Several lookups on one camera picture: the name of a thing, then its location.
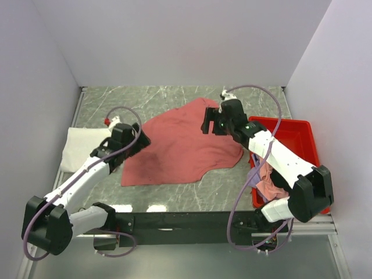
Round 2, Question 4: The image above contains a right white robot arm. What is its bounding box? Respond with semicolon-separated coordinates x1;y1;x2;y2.
201;99;334;232

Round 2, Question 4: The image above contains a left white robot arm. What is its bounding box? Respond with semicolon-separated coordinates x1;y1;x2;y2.
21;123;151;260

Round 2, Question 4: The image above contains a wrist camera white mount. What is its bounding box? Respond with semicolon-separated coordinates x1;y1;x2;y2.
104;116;121;130
220;90;237;102

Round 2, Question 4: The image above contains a red plastic bin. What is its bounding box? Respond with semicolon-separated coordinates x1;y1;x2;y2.
248;116;320;208

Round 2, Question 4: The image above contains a light pink t shirt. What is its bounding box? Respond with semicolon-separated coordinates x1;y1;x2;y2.
256;162;289;201

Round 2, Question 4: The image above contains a dark pink t shirt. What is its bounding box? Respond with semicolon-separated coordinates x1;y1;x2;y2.
121;98;244;187

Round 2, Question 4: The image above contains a folded white t shirt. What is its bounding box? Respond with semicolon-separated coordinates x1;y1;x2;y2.
60;127;111;173

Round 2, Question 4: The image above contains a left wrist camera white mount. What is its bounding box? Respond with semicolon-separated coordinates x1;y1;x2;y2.
104;116;121;130

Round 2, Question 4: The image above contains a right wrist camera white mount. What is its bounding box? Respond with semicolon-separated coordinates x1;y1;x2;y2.
220;90;237;102

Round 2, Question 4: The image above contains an aluminium frame rail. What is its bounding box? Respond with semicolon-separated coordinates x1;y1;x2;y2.
73;214;338;238

